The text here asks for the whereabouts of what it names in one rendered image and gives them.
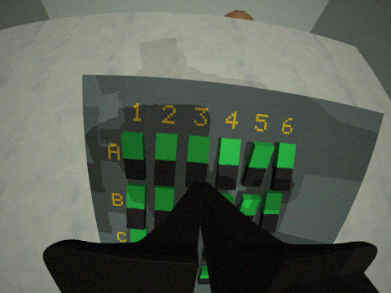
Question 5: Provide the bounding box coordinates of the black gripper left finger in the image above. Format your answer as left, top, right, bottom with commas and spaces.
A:
42, 182, 203, 293

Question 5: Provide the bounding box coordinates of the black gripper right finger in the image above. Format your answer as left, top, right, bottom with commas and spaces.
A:
201, 182, 378, 293

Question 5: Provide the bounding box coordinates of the grey switch panel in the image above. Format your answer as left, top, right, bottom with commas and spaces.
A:
82, 75, 384, 245

